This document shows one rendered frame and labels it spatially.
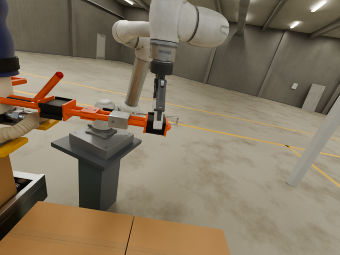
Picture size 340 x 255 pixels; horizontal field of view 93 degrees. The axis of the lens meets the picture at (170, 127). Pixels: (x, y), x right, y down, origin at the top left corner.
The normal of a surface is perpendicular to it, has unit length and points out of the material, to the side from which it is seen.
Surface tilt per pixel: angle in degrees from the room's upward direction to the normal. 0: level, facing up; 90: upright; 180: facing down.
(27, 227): 0
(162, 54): 91
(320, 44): 90
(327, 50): 90
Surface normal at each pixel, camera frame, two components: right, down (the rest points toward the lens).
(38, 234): 0.21, -0.90
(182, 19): 0.55, 0.44
